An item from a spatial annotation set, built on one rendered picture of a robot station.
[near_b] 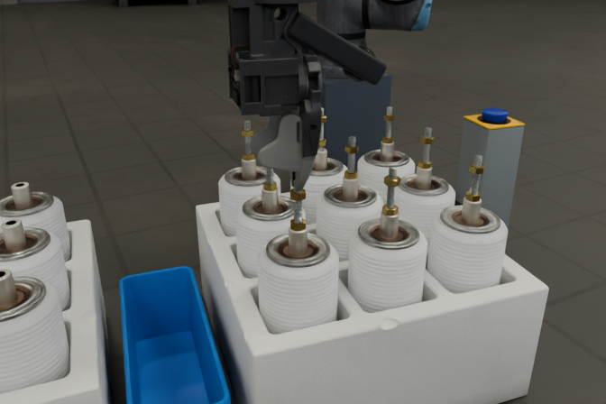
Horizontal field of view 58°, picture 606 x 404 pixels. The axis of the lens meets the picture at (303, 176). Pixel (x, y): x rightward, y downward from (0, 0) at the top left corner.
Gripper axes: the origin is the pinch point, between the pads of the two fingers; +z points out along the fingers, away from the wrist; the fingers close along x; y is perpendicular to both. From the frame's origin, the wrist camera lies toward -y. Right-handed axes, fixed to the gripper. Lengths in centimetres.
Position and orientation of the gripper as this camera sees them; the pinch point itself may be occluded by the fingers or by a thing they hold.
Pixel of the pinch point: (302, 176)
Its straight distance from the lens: 60.9
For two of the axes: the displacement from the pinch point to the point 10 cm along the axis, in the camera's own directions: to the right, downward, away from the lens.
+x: 2.8, 3.7, -8.9
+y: -9.6, 1.1, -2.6
